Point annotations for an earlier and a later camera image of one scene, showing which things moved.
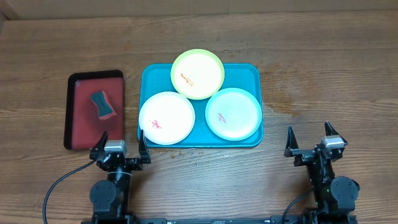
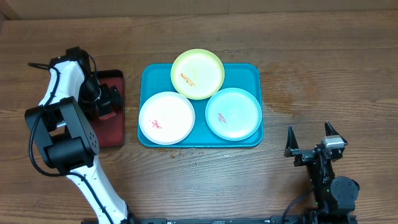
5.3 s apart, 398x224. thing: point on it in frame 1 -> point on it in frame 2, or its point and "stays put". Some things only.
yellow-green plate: [198, 74] stays put
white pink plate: [166, 118] stays put
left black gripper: [132, 165] -> [109, 94]
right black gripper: [303, 155] stays put
